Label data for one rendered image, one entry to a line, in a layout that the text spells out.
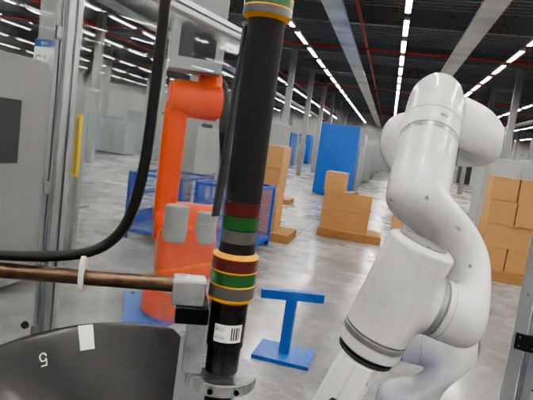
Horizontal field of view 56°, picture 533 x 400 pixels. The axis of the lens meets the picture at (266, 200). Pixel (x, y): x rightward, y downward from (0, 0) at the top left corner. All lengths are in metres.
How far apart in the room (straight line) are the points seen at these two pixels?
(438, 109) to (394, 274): 0.30
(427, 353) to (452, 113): 0.46
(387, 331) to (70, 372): 0.37
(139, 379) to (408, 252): 0.35
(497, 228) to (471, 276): 7.81
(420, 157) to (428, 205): 0.07
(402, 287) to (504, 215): 7.88
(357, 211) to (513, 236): 2.77
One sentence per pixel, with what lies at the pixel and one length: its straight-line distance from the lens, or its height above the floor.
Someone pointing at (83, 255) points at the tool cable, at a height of 1.56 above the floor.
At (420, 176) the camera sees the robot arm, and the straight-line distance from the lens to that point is 0.71.
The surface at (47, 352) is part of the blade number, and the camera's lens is 0.65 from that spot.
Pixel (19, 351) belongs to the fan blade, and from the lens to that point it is 0.65.
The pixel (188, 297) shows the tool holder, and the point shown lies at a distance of 0.46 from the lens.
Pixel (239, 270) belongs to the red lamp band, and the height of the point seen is 1.56.
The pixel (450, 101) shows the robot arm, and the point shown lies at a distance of 0.83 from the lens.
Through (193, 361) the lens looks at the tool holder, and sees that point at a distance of 0.49.
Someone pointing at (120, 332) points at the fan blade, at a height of 1.42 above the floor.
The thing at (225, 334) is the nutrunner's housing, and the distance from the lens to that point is 0.48.
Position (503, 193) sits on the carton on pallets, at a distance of 8.45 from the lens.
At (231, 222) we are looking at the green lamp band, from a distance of 0.45.
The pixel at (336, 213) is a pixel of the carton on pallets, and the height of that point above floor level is 0.45.
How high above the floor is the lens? 1.68
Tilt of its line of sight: 7 degrees down
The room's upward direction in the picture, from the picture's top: 8 degrees clockwise
